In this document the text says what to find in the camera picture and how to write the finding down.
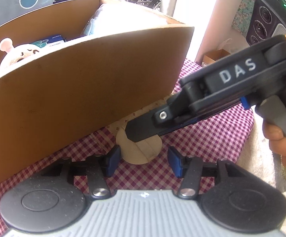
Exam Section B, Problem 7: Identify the pink plush toy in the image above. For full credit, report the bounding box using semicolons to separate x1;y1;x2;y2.
0;38;41;73

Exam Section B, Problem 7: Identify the blue wet wipes pack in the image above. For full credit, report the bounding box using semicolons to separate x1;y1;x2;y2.
32;34;66;48

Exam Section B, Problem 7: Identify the brown cardboard box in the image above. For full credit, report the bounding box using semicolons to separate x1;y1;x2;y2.
0;0;194;182

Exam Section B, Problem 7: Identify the magenta checkered tablecloth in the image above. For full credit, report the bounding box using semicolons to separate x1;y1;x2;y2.
0;59;255;237

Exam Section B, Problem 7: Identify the beige round powder puff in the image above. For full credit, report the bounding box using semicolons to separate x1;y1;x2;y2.
116;128;162;165

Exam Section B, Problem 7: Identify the bag of blue face masks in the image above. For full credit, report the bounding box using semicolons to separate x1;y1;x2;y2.
80;3;168;38

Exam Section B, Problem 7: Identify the person's right hand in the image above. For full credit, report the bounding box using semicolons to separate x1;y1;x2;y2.
263;120;286;167

